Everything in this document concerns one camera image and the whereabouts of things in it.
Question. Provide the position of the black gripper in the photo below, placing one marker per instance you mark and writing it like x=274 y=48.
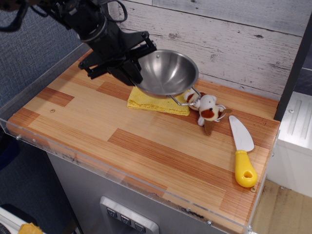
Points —
x=115 y=52

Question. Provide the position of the stainless steel two-handled pot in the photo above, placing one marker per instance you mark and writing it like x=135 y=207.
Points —
x=167 y=74

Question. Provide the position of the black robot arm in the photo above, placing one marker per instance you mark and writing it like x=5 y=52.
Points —
x=69 y=13

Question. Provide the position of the yellow folded cloth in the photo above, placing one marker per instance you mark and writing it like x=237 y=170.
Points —
x=138 y=100

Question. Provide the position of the white brown plush dog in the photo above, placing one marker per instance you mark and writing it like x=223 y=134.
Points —
x=209 y=111

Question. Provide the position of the grey dispenser button panel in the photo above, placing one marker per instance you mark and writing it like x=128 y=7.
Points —
x=122 y=220

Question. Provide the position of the white cabinet on right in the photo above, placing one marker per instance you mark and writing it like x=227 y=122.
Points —
x=291 y=163

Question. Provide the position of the yellow object bottom left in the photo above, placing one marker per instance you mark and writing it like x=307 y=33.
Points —
x=29 y=228

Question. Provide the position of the dark vertical post right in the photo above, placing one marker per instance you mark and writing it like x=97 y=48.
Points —
x=295 y=71

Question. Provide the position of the yellow handled toy knife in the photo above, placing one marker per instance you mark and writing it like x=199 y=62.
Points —
x=245 y=173

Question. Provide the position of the clear acrylic guard rail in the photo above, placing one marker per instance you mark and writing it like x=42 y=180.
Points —
x=160 y=166

